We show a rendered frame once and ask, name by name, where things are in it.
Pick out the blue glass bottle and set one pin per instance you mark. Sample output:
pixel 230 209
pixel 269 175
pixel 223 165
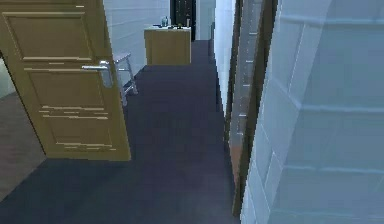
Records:
pixel 164 21

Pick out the tan wooden cabinet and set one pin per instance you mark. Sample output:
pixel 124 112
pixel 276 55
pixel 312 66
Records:
pixel 168 46

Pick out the black room door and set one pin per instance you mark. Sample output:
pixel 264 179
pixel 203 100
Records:
pixel 182 13

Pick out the tan panelled room door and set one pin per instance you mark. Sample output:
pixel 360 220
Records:
pixel 63 86

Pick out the grey metal stool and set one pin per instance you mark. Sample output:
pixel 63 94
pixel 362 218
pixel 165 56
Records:
pixel 125 71

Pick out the dark framed wall mirror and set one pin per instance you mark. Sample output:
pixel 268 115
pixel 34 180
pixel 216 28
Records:
pixel 246 90

